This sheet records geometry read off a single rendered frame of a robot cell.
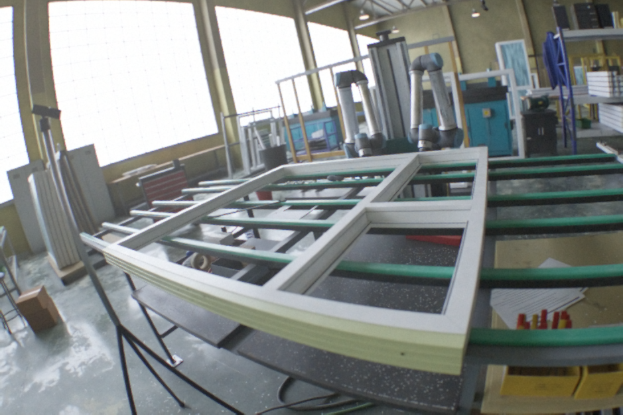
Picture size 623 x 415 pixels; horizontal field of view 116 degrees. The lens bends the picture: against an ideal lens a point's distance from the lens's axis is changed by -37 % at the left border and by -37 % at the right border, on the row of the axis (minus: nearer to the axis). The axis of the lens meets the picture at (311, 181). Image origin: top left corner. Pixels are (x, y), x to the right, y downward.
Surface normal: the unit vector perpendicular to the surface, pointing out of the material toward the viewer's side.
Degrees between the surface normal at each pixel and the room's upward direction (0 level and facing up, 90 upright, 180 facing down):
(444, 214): 90
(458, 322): 0
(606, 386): 90
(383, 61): 90
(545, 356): 0
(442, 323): 0
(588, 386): 90
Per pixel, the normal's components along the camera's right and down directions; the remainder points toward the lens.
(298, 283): 0.83, -0.05
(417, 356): -0.52, 0.30
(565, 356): -0.21, -0.95
